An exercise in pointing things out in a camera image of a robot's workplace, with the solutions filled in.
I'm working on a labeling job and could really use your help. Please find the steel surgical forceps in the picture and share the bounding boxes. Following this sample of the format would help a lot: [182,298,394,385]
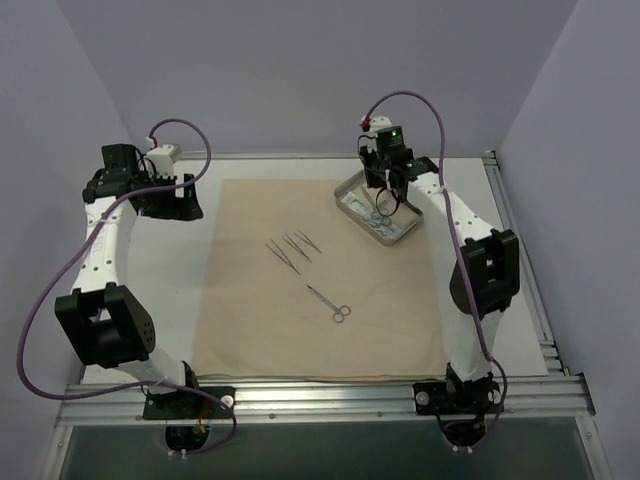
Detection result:
[364,200,393,233]

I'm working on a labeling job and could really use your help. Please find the metal instrument tray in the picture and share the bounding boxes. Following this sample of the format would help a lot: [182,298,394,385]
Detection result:
[333,170,424,246]

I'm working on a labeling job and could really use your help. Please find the fine point steel tweezers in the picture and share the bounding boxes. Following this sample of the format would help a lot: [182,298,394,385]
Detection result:
[295,230,322,253]

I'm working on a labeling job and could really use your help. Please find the curved tip steel tweezers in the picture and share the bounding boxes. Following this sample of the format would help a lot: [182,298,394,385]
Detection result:
[282,234,312,263]

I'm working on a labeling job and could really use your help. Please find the steel surgical scissors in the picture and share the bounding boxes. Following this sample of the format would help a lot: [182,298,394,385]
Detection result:
[306,285,352,323]

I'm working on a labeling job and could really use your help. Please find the beige cloth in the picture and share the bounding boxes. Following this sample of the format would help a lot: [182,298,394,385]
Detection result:
[192,179,446,380]

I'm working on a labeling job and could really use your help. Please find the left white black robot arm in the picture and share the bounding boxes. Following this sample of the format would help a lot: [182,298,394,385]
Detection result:
[54,144,203,419]

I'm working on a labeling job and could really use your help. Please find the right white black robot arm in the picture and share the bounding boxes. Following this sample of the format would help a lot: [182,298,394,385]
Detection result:
[358,145,520,413]

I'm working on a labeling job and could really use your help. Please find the green white suture packet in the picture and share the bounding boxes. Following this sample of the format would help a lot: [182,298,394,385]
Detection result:
[342,192,372,221]

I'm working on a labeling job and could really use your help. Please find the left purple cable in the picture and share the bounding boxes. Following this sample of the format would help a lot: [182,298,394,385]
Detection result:
[18,118,237,456]

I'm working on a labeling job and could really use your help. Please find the purple cable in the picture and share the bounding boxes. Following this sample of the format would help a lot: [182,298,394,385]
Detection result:
[358,91,506,447]
[18,118,237,456]

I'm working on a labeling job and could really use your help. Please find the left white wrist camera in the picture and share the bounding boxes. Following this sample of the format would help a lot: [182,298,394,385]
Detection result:
[145,144,181,177]

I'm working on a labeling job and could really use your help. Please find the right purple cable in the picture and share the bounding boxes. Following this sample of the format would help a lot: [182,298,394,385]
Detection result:
[358,91,506,447]

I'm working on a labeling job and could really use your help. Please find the back aluminium rail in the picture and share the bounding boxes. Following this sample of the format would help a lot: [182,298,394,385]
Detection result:
[141,150,496,162]

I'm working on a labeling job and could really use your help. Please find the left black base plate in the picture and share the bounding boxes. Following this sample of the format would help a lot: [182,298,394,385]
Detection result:
[142,386,236,421]

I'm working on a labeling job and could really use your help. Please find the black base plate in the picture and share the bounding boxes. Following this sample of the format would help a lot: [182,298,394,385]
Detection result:
[142,386,236,421]
[412,380,500,416]

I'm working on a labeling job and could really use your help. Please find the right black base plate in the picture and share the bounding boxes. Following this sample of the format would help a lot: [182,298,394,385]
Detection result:
[412,380,500,416]

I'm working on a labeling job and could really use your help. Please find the front aluminium rail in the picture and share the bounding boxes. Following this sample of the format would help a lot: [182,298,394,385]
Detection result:
[56,375,595,426]

